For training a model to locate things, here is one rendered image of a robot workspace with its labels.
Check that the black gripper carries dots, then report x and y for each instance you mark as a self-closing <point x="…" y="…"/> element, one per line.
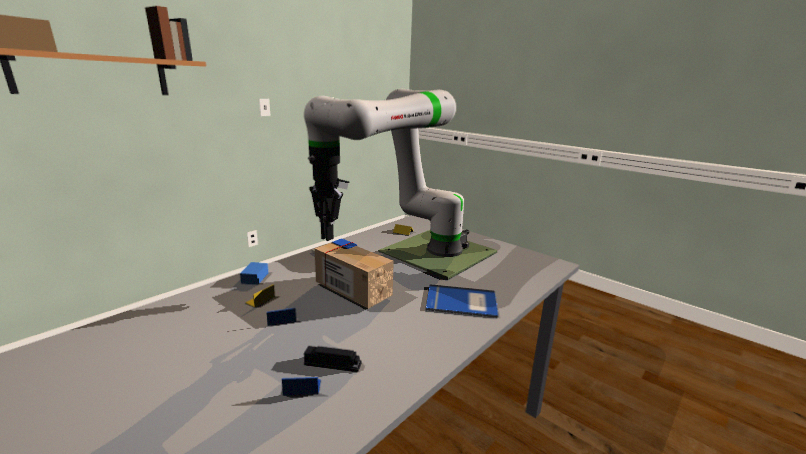
<point x="326" y="198"/>

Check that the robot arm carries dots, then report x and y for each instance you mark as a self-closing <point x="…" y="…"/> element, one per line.
<point x="332" y="118"/>

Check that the tan cardboard box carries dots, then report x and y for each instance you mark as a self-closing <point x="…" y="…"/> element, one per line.
<point x="358" y="274"/>

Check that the blue notebook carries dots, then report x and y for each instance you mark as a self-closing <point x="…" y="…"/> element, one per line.
<point x="459" y="300"/>

